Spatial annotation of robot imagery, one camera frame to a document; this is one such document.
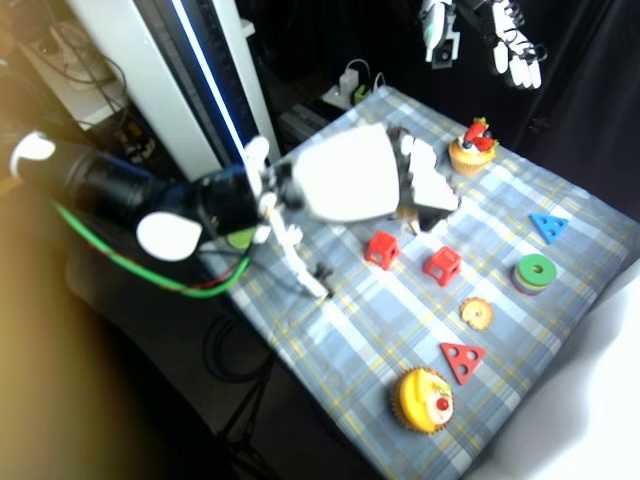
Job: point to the red triangle block with holes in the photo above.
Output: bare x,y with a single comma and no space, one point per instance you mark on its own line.
460,360

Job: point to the red toy stool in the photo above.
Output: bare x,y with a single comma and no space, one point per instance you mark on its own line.
382,249
442,264

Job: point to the white power strip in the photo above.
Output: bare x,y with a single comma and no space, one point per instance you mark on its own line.
340,95

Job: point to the blue triangle block with holes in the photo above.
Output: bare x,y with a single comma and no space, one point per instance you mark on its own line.
549,225

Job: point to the round toy tart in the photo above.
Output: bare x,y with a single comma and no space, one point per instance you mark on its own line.
476,313

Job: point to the white blurred shell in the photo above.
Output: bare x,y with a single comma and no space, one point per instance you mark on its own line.
590,400

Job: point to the colourful stacked rings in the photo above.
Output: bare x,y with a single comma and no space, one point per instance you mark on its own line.
534,275

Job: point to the blue plaid table cloth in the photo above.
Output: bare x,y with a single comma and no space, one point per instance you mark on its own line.
380,320

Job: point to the black tripod stand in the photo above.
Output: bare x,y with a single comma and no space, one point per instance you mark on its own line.
247,415

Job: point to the strawberry toy cupcake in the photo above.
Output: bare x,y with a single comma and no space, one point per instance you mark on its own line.
471,152

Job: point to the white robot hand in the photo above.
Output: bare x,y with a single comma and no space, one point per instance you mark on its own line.
520,60
350,175

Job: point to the green plug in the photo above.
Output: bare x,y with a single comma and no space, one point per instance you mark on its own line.
361,92

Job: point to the yellow fruit toy cupcake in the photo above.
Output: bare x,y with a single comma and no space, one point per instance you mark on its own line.
422,400

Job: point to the white column with blue stripe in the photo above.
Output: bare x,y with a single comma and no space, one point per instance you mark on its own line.
165,100

